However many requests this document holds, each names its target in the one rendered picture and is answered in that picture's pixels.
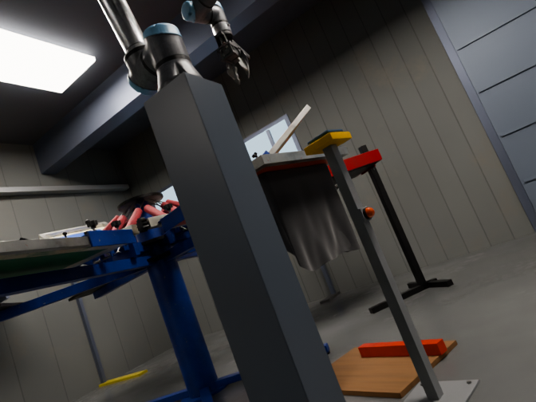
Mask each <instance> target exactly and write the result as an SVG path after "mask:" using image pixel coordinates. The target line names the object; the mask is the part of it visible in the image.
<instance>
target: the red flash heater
mask: <svg viewBox="0 0 536 402"><path fill-rule="evenodd" d="M381 160H382V157H381V155H380V152H379V150H378V148H377V149H374V150H372V151H369V152H365V153H362V154H360V155H357V156H353V157H350V158H348V159H345V160H344V163H345V166H346V168H347V170H348V172H349V175H350V177H351V179H353V178H356V177H357V176H359V175H360V174H362V175H363V174H364V173H366V172H367V171H369V170H371V169H372V166H373V167H375V166H376V163H378V162H379V161H381ZM327 167H328V169H329V172H330V175H331V177H332V179H333V183H334V185H335V184H337V182H336V180H335V179H334V176H333V173H332V171H331V169H330V166H329V165H328V166H327Z"/></svg>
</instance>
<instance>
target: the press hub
mask: <svg viewBox="0 0 536 402"><path fill-rule="evenodd" d="M163 197H164V196H163V194H162V193H160V192H151V193H147V194H142V195H138V196H135V197H132V198H130V199H127V200H125V201H124V202H122V203H121V204H119V206H118V207H117V209H118V211H120V212H125V211H126V210H127V209H128V207H130V206H131V205H132V206H131V207H130V211H131V210H132V209H133V208H135V209H136V208H140V205H139V204H142V202H143V201H144V203H143V206H146V205H150V206H151V205H152V204H150V203H154V202H153V201H152V200H148V199H154V200H158V201H160V200H161V199H162V198H163ZM136 202H138V203H139V204H137V203H136ZM154 204H155V203H154ZM135 209H134V210H135ZM134 210H133V211H134ZM141 210H142V211H143V213H142V215H141V216H140V217H141V218H145V219H147V218H150V217H153V216H152V215H150V214H149V213H147V212H145V211H144V207H141ZM164 234H166V232H165V233H164V229H163V227H157V228H153V229H150V230H148V231H146V232H143V233H142V232H141V233H139V234H137V235H136V239H137V242H141V244H142V246H149V245H152V249H153V250H151V251H149V252H147V253H144V254H143V255H142V256H149V255H155V257H152V258H149V259H147V261H148V262H155V261H157V264H155V265H153V266H149V267H147V271H148V275H149V278H150V280H151V283H152V287H153V289H154V292H155V295H156V299H157V301H158V304H159V307H160V310H161V313H162V315H163V318H164V322H165V325H166V327H167V331H168V334H169V337H170V339H171V343H172V346H173V349H174V351H175V355H176V358H177V361H178V363H179V367H180V370H181V373H182V375H183V379H184V382H185V385H186V387H187V391H188V394H189V397H187V398H184V399H182V400H181V402H200V401H201V397H200V393H199V390H200V389H202V388H205V387H207V386H209V389H210V391H211V395H212V396H213V395H215V394H216V393H218V392H220V391H222V390H223V389H224V388H225V387H226V386H227V385H228V384H227V385H224V386H222V387H219V388H216V387H215V383H214V382H215V381H216V380H217V379H218V377H217V374H216V371H215V368H214V365H213V363H212V360H211V356H210V353H209V351H208V349H207V345H206V342H205V340H204V337H203V333H202V331H201V328H200V326H199V322H198V319H197V317H196V314H195V311H194V308H193V305H192V303H191V299H190V296H189V293H188V292H187V287H186V285H185V282H184V280H183V275H182V274H181V271H180V268H179V264H178V262H177V259H176V258H174V259H173V260H171V261H167V262H165V261H164V258H166V257H167V256H169V255H170V254H171V253H170V251H168V252H166V253H164V252H165V251H167V250H169V249H171V248H172V245H171V244H169V245H167V246H162V247H160V246H159V243H158V242H160V241H161V240H163V239H165V236H164ZM162 253H163V254H162Z"/></svg>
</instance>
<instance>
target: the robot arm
mask: <svg viewBox="0 0 536 402"><path fill-rule="evenodd" d="M98 2H99V3H100V6H101V8H102V10H103V11H104V13H105V15H106V17H107V19H108V21H109V23H110V25H111V27H112V29H113V31H114V32H115V34H116V36H117V38H118V40H119V42H120V44H121V46H122V48H123V50H124V52H125V56H124V62H125V64H126V65H127V67H128V69H129V73H128V83H129V84H130V86H131V87H132V88H133V89H134V90H135V91H137V92H138V93H141V94H143V95H146V96H152V95H155V94H156V93H157V92H159V91H160V90H161V89H162V88H163V87H164V86H166V85H167V84H169V83H170V82H171V81H173V80H174V79H175V78H176V77H178V76H179V75H180V74H181V73H182V72H186V73H190V74H193V75H195V76H197V77H202V76H201V75H200V74H199V72H198V71H197V70H196V69H195V67H194V66H193V65H192V63H191V59H190V57H189V55H188V52H187V49H186V46H185V44H184V42H183V37H182V35H181V34H180V32H179V30H178V28H177V27H176V26H174V25H172V24H170V23H157V24H155V25H152V26H149V27H148V28H147V29H146V30H145V31H144V32H142V30H141V28H140V26H139V25H138V23H137V21H136V19H135V17H134V15H133V13H132V11H131V9H130V7H129V6H128V3H127V2H126V0H98ZM181 13H182V16H183V19H184V20H185V21H187V22H192V23H199V24H204V25H210V26H211V28H212V31H213V34H214V35H215V40H216V42H217V44H218V47H219V48H218V49H217V50H216V52H217V54H218V56H219V54H220V56H221V58H222V59H220V57H219V60H220V61H221V62H224V61H225V62H226V63H227V74H228V75H229V76H230V77H232V78H233V80H234V81H235V82H236V83H237V84H238V85H240V80H239V78H238V74H237V67H235V66H233V65H235V63H236V62H238V61H239V64H240V66H241V67H243V70H244V71H245V73H246V76H247V78H249V77H250V68H249V62H248V60H250V55H249V54H248V53H247V52H246V51H245V50H243V49H242V48H241V47H240V46H239V45H238V44H237V43H236V42H235V41H233V40H232V39H233V34H232V31H231V28H230V24H229V23H228V21H227V17H226V15H225V13H224V10H223V8H222V6H221V4H220V3H219V2H218V0H193V1H186V2H184V3H183V5H182V9H181ZM202 78H203V77H202Z"/></svg>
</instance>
